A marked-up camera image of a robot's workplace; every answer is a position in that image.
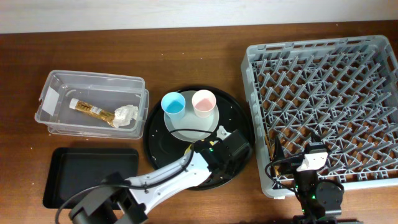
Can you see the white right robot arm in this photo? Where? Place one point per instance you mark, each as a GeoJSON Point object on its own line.
{"type": "Point", "coordinates": [320, 199]}

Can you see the round black tray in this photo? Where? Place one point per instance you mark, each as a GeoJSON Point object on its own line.
{"type": "Point", "coordinates": [162, 148]}

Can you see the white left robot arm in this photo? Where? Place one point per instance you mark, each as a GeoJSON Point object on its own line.
{"type": "Point", "coordinates": [206, 164]}

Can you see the wooden chopstick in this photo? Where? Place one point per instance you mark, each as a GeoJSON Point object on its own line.
{"type": "Point", "coordinates": [269, 148]}

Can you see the clear plastic waste bin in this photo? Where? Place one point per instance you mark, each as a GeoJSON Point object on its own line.
{"type": "Point", "coordinates": [106, 91]}

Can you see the white label on bin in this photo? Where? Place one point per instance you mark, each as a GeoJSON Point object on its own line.
{"type": "Point", "coordinates": [50, 101]}

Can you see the gold snack wrapper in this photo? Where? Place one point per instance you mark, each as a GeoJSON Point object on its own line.
{"type": "Point", "coordinates": [92, 111]}

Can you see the grey dishwasher rack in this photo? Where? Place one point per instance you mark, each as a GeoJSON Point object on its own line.
{"type": "Point", "coordinates": [344, 90]}

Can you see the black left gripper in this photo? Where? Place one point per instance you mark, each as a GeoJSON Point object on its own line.
{"type": "Point", "coordinates": [236, 166]}

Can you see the grey round plate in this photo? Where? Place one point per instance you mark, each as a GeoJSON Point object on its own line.
{"type": "Point", "coordinates": [192, 121]}

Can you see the light blue cup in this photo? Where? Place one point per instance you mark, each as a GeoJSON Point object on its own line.
{"type": "Point", "coordinates": [173, 105]}

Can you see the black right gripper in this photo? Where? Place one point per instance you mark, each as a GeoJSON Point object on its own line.
{"type": "Point", "coordinates": [292, 163]}

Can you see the black rectangular tray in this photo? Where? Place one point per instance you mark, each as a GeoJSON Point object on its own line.
{"type": "Point", "coordinates": [75, 169]}

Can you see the pink cup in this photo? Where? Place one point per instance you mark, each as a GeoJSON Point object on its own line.
{"type": "Point", "coordinates": [203, 102]}

